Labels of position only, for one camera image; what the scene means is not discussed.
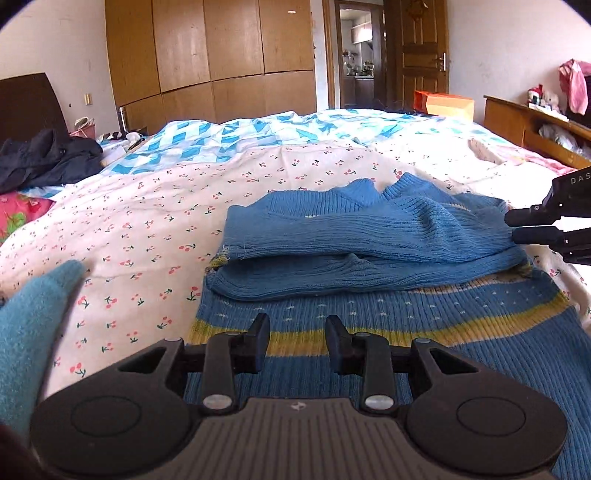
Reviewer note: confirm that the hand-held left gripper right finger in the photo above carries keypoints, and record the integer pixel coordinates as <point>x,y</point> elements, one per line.
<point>336,341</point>

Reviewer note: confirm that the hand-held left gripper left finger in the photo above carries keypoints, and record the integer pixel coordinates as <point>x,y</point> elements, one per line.
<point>261,341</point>

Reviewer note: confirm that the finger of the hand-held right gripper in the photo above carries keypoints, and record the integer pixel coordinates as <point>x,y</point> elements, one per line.
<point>538,236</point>
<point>531,217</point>

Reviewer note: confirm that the blue knitted striped sweater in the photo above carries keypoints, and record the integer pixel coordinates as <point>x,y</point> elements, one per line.
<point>369,221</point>

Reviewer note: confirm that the pink printed bedsheet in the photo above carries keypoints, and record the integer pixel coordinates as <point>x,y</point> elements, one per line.
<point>535,161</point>

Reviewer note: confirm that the white plastic bag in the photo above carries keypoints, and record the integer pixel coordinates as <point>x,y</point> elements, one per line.
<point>556,137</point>

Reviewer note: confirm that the wooden side cabinet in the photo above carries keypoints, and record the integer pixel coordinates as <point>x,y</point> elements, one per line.
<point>512,120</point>

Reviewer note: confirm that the white plush toy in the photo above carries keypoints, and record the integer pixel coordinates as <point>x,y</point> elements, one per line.
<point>551,100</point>

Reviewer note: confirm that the pink hanging garment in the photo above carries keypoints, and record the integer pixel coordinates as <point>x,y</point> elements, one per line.
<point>575,85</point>

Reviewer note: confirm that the orange cardboard box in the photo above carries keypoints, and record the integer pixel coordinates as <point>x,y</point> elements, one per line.
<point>445,106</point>

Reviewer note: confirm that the cherry print bed cover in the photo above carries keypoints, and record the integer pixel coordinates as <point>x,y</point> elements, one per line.
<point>138,207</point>

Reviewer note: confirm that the wooden door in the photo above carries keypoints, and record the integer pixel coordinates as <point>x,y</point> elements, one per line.
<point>418,55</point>

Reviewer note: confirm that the blue white patterned quilt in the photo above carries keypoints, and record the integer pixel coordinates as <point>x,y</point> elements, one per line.
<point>207,138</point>

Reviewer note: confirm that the light blue fleece cloth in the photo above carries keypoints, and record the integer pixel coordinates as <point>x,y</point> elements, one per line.
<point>27,332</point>

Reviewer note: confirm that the steel flask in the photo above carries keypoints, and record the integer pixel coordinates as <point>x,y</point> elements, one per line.
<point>123,120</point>

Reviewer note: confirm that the pink strawberry printed pillow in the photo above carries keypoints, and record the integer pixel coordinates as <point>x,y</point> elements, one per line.
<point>18,212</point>

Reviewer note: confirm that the pink basket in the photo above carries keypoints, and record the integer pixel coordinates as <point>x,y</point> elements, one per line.
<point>83,129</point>

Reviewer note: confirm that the dark navy jacket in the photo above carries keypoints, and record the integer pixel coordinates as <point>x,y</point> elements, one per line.
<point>46,157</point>

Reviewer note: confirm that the wooden wardrobe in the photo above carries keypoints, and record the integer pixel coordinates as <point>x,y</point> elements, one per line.
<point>207,55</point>

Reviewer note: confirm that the dark wooden headboard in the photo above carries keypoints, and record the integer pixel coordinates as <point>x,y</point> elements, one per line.
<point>27,106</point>

